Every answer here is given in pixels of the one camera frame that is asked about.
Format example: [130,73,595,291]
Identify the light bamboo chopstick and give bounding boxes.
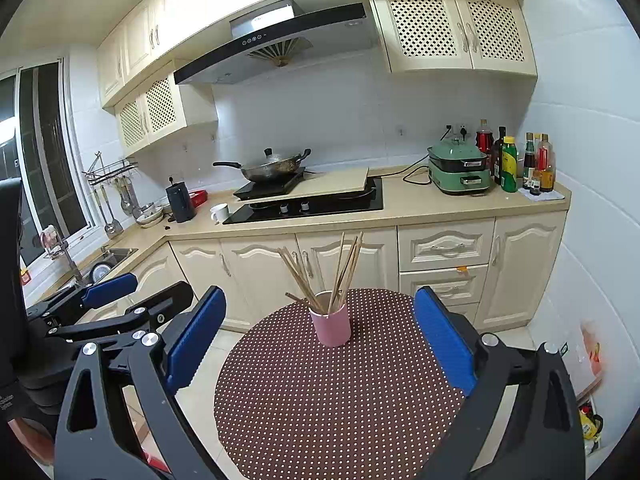
[278,245,326,313]

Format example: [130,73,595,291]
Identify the steel sink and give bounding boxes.
[80,247,138,285]

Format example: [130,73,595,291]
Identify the hanging metal ladle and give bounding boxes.
[100,184,124,240]

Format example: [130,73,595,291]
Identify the chrome faucet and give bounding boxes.
[40,224,86,285]

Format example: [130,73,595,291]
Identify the stacked bowls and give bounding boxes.
[136,204,165,229]

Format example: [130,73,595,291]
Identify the black electric kettle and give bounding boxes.
[166,179,195,223]

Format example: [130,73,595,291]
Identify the white mug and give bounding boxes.
[209,204,230,224]

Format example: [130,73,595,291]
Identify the red container on counter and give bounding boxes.
[189,190,208,208]

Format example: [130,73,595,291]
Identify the brown polka dot tablecloth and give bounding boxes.
[214,288,465,479]

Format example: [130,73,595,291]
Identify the pink cylindrical utensil cup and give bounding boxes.
[309,292,352,348]

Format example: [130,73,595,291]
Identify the black wok with lid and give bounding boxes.
[212,148,312,182]

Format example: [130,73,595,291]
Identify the wooden cutting board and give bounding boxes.
[233,167,369,204]

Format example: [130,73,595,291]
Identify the black induction cooktop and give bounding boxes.
[224,177,384,226]

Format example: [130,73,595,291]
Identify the dark green bottle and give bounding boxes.
[523,132,536,190]

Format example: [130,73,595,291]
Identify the green electric cooker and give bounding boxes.
[427,139,490,195]

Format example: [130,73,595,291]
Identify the green yellow bottle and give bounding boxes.
[501,136,518,193]

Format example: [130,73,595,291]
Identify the red cap sauce bottle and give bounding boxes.
[475,119,494,168]

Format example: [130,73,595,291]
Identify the dark soy sauce bottle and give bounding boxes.
[491,126,506,186]

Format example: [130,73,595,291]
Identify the black range hood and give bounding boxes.
[174,0,374,84]

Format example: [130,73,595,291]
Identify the cream upper cabinets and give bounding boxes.
[98,0,537,156]

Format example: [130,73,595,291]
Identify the wall utensil rack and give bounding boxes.
[82,151,138,186]

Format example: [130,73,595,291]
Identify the black window frame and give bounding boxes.
[1,61,92,266]

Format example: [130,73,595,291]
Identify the black power cable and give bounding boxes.
[382,127,469,188]

